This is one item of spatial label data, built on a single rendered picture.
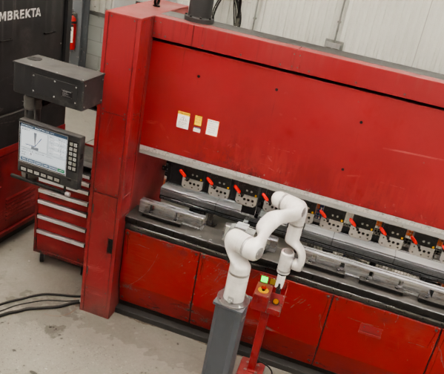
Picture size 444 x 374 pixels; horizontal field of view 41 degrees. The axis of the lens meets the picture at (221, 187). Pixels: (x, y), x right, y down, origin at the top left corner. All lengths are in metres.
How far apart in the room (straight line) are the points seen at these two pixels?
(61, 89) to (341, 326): 2.43
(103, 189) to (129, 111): 0.63
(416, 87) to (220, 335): 1.84
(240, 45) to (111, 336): 2.32
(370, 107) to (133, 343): 2.39
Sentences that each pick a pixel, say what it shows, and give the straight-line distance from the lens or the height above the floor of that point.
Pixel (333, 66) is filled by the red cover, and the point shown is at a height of 2.25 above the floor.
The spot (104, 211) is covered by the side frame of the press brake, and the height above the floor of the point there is 0.92.
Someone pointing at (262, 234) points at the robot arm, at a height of 1.44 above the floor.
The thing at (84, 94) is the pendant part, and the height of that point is 1.86.
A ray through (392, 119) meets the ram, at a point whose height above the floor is 2.02.
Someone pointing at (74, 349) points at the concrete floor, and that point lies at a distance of 4.52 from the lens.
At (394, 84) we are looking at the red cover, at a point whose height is 2.23.
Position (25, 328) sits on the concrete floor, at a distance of 4.70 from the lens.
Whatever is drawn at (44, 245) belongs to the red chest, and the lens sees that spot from 5.23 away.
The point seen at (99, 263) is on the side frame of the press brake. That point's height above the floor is 0.48.
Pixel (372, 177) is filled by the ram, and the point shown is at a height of 1.62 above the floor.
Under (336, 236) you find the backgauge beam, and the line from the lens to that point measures 4.45.
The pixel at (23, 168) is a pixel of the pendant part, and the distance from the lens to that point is 4.04.
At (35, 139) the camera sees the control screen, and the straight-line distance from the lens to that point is 3.92.
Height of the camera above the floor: 3.00
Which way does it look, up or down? 25 degrees down
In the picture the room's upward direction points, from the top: 11 degrees clockwise
